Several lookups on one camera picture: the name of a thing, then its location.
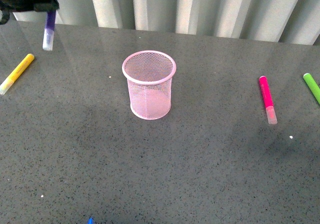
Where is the purple marker pen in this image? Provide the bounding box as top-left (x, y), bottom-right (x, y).
top-left (42, 10), bottom-right (57, 51)

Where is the pink marker pen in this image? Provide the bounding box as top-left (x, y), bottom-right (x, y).
top-left (259, 75), bottom-right (278, 125)

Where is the pink mesh pen cup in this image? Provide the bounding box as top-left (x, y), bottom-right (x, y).
top-left (122, 50), bottom-right (177, 120)

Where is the yellow marker pen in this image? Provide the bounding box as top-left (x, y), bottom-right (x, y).
top-left (0, 53), bottom-right (35, 95)

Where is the blue marker pen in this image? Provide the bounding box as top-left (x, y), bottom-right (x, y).
top-left (87, 217), bottom-right (94, 224)

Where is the grey pleated curtain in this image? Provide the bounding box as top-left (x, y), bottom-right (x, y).
top-left (12, 0), bottom-right (320, 46)

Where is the green marker pen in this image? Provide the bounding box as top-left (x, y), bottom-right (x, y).
top-left (303, 73), bottom-right (320, 104)

